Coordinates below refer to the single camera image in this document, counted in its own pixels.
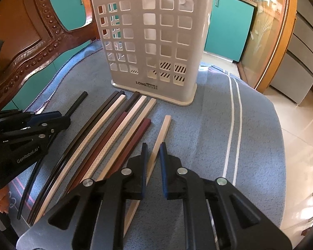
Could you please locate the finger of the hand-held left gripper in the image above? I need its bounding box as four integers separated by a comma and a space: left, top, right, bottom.
0, 116, 71, 147
0, 110, 62, 128

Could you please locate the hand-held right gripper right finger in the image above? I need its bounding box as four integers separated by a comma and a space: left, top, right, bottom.
160, 142, 261, 250

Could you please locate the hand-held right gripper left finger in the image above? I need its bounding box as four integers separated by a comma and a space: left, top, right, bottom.
48, 143, 149, 250

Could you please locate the red-brown chopstick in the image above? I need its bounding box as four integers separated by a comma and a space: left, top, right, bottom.
65, 111, 128, 196
112, 118, 152, 172

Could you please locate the white plastic utensil basket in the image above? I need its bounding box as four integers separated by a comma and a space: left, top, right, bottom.
88, 0, 218, 107

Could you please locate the person's left hand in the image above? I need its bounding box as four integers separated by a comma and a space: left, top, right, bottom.
0, 186, 10, 214

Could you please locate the blue cloth with white stripes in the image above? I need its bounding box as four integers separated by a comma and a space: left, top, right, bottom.
5, 40, 287, 250

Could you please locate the carved wooden chair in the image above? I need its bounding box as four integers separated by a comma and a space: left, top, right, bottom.
0, 0, 102, 111

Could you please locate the wood-framed glass cabinet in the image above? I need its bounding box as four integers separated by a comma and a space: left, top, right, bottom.
237, 0, 299, 91

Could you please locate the grey drawer unit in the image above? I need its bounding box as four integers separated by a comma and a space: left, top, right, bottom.
270, 0, 313, 107

